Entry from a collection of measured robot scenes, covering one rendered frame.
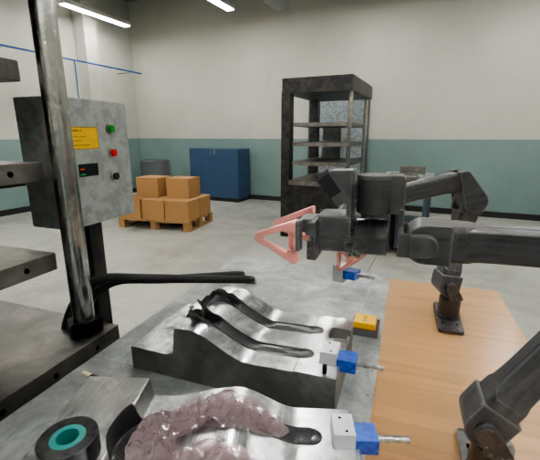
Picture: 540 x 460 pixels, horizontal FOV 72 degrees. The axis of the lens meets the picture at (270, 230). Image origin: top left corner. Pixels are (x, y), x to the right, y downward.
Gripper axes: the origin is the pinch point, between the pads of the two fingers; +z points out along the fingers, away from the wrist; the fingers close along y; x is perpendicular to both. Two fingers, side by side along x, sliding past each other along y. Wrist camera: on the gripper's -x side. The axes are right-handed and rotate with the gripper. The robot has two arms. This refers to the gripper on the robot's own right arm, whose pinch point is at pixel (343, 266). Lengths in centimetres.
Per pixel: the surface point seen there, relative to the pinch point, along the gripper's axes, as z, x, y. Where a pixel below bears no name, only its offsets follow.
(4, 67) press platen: -23, -76, 70
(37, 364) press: 37, -33, 75
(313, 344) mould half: 0.9, 14.5, 36.0
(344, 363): -4.0, 22.9, 39.0
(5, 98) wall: 226, -694, -119
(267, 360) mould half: 3.6, 10.9, 47.0
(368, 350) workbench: 6.2, 22.7, 16.4
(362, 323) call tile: 5.2, 16.4, 9.7
